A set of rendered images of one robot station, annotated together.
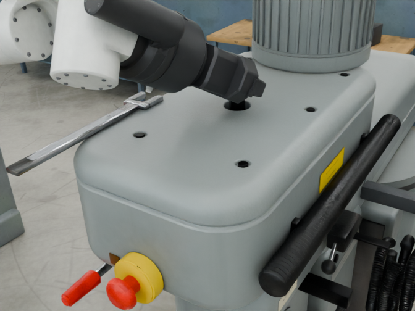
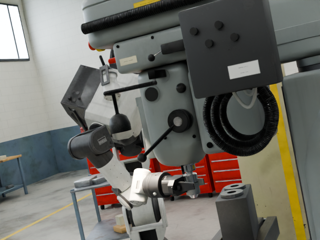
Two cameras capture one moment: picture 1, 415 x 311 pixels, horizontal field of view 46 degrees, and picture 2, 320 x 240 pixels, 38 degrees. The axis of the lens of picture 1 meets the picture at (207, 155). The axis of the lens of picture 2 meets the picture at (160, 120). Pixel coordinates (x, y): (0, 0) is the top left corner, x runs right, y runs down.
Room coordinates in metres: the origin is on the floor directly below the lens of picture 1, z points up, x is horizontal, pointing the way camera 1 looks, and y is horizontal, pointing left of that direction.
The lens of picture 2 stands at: (0.30, -1.53, 1.54)
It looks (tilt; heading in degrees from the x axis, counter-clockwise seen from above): 3 degrees down; 80
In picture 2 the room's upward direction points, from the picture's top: 12 degrees counter-clockwise
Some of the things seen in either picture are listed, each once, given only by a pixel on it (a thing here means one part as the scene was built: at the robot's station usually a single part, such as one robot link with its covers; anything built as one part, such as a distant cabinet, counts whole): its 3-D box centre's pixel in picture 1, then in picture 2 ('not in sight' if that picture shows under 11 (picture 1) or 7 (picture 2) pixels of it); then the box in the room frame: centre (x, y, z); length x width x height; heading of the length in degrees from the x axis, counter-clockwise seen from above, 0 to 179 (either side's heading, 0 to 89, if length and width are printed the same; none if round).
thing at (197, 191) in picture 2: not in sight; (192, 185); (0.62, -0.04, 1.23); 0.05 x 0.05 x 0.06
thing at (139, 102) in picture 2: not in sight; (149, 126); (0.53, 0.02, 1.45); 0.04 x 0.04 x 0.21; 56
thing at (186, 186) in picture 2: not in sight; (185, 186); (0.59, -0.06, 1.23); 0.06 x 0.02 x 0.03; 130
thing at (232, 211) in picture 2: not in sight; (237, 213); (0.84, 0.25, 1.01); 0.22 x 0.12 x 0.20; 64
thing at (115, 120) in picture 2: not in sight; (119, 122); (0.43, 0.05, 1.48); 0.07 x 0.07 x 0.06
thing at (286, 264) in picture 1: (343, 183); (147, 10); (0.56, -0.18, 1.79); 0.45 x 0.04 x 0.04; 146
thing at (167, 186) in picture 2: not in sight; (170, 185); (0.56, 0.03, 1.23); 0.13 x 0.12 x 0.10; 40
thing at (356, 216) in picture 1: (335, 240); (167, 50); (0.60, -0.19, 1.66); 0.12 x 0.04 x 0.04; 146
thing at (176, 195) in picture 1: (243, 151); (160, 9); (0.63, -0.05, 1.81); 0.47 x 0.26 x 0.16; 146
